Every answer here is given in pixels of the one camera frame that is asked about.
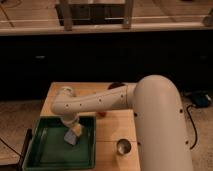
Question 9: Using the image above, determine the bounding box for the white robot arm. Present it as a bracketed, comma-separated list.
[51, 75, 194, 171]

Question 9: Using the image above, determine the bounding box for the wooden stool frame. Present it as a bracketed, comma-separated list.
[54, 0, 134, 32]

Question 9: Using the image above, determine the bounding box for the dark blue floor device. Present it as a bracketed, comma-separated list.
[191, 92, 212, 108]

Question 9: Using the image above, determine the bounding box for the small red object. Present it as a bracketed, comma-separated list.
[97, 112, 107, 117]

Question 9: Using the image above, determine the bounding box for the dark brown bowl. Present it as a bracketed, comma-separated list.
[108, 82, 125, 90]

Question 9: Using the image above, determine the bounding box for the green plastic tray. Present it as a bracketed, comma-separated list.
[22, 116, 96, 171]

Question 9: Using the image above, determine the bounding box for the small metal cup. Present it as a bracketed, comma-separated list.
[116, 139, 131, 155]

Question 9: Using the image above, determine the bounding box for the black cable on floor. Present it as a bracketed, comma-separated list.
[185, 103, 199, 150]

